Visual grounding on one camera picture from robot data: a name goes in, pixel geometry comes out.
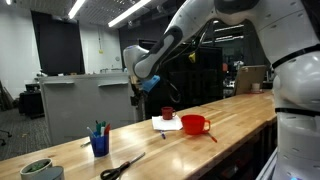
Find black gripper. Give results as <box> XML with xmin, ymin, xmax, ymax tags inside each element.
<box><xmin>130</xmin><ymin>84</ymin><xmax>144</xmax><ymax>106</ymax></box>

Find blue sharpie marker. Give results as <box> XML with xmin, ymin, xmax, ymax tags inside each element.
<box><xmin>160</xmin><ymin>130</ymin><xmax>166</xmax><ymax>139</ymax></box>

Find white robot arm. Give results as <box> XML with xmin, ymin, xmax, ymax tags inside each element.
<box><xmin>123</xmin><ymin>0</ymin><xmax>320</xmax><ymax>180</ymax></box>

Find blue pen holder cup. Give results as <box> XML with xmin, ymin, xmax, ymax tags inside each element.
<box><xmin>90</xmin><ymin>135</ymin><xmax>109</xmax><ymax>157</ymax></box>

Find large red cup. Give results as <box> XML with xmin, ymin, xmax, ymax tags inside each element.
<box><xmin>181</xmin><ymin>114</ymin><xmax>211</xmax><ymax>135</ymax></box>

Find white paper sheet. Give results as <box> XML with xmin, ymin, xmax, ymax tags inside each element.
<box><xmin>151</xmin><ymin>115</ymin><xmax>182</xmax><ymax>131</ymax></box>

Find small dark red mug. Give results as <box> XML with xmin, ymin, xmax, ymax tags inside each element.
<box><xmin>161</xmin><ymin>106</ymin><xmax>176</xmax><ymax>120</ymax></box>

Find large black panel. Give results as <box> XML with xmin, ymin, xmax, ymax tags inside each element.
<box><xmin>145</xmin><ymin>44</ymin><xmax>223</xmax><ymax>119</ymax></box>

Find grey partition board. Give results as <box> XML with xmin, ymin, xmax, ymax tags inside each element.
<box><xmin>40</xmin><ymin>72</ymin><xmax>137</xmax><ymax>145</ymax></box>

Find green marker on table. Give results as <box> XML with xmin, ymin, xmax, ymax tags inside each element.
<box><xmin>80</xmin><ymin>142</ymin><xmax>91</xmax><ymax>148</ymax></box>

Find red pencil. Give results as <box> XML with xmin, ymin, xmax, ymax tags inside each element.
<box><xmin>207</xmin><ymin>133</ymin><xmax>217</xmax><ymax>143</ymax></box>

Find cardboard box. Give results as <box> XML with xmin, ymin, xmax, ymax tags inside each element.
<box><xmin>234</xmin><ymin>65</ymin><xmax>266</xmax><ymax>95</ymax></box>

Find white mug with plant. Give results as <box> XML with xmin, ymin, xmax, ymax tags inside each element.
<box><xmin>20</xmin><ymin>158</ymin><xmax>52</xmax><ymax>180</ymax></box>

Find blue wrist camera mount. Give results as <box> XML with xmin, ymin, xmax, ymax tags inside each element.
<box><xmin>142</xmin><ymin>75</ymin><xmax>160</xmax><ymax>92</ymax></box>

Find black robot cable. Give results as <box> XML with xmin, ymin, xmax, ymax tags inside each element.
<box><xmin>164</xmin><ymin>79</ymin><xmax>183</xmax><ymax>105</ymax></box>

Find black handled scissors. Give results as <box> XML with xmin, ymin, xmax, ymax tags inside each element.
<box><xmin>100</xmin><ymin>153</ymin><xmax>145</xmax><ymax>180</ymax></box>

